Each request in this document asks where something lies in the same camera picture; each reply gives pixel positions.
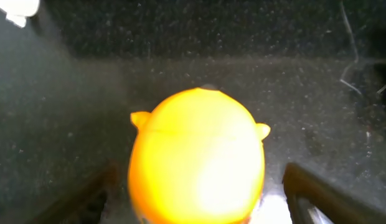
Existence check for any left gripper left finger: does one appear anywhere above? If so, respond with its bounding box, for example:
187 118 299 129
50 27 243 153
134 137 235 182
27 161 120 224

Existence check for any yellow rubber duck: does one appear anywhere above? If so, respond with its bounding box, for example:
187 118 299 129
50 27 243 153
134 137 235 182
127 86 271 224

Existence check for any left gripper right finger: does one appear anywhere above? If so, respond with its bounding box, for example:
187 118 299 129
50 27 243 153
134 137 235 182
282 162 386 224

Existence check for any white shelf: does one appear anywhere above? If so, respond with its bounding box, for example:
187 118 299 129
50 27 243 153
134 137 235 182
0 0 40 29

